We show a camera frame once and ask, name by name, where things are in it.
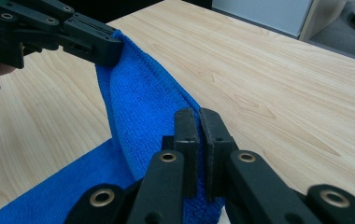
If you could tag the blue microfibre cloth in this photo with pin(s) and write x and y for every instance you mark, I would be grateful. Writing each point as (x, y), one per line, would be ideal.
(141, 102)

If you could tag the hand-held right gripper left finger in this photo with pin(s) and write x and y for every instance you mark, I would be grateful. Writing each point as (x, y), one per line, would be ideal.
(188, 149)

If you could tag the white panel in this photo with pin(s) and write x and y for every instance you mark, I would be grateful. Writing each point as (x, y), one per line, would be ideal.
(259, 14)

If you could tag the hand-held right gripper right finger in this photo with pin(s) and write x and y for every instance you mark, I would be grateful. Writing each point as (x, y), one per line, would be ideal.
(216, 146)

